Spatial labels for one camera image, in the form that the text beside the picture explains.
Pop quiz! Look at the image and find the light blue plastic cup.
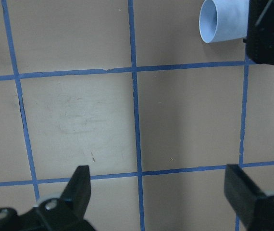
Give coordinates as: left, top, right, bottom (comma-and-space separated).
199, 0, 249, 43

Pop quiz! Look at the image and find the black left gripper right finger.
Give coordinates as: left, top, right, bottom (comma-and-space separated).
224, 164, 274, 231

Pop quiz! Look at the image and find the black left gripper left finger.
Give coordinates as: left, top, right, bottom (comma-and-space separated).
0, 166, 95, 231

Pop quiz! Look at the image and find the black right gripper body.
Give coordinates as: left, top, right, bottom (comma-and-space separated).
244, 0, 274, 65

